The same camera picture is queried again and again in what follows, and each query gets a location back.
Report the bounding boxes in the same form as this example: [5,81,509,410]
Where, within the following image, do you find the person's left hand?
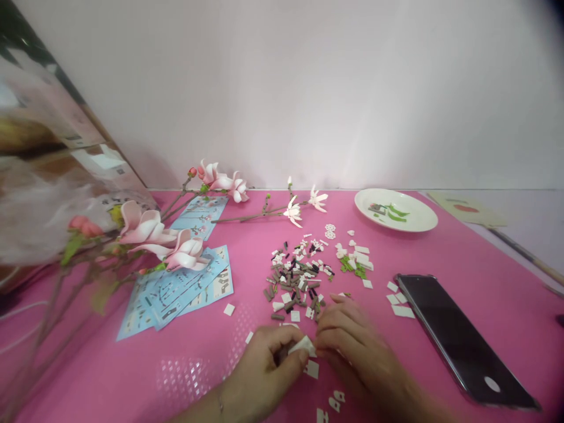
[222,325,316,419]

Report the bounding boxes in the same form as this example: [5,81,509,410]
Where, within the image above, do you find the person's right hand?
[315,294,400,397]

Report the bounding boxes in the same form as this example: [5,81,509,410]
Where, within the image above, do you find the white petal brick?
[288,335,318,358]

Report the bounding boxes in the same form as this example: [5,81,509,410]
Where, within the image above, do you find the group of small white pieces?
[315,389,347,423]

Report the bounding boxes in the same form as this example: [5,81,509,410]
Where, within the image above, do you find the pink table mat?
[0,189,564,423]

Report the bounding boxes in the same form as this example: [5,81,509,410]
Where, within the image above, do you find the group of white green bricks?
[334,240,375,281]

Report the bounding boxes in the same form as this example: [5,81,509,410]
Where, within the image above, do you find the pile of brown white bricks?
[263,233,338,323]

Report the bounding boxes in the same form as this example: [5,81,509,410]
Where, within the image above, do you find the black smartphone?
[392,273,542,413]

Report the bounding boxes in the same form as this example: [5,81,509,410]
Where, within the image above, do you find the large blue instruction sheets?
[115,244,235,343]

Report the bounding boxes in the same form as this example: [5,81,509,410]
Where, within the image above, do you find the white bowl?
[355,188,439,233]

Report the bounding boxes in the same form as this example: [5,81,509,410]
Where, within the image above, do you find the green leaf pieces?
[373,202,411,223]

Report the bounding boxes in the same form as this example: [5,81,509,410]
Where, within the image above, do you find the white flower branch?
[210,176,330,229]

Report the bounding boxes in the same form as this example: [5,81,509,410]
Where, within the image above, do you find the small blue instruction sheet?
[169,195,230,244]

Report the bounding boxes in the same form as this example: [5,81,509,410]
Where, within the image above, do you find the large pink flower branch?
[0,200,209,415]

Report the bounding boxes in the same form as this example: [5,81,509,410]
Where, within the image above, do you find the beige card with red mark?
[426,190,508,229]

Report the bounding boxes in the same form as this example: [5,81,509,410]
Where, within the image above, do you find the thin wooden stick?
[486,226,564,287]

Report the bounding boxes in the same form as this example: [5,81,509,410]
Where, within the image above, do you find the pink bud flower branch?
[160,159,251,222]

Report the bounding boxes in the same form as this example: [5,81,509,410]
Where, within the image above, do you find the clear plastic bag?
[0,55,160,266]

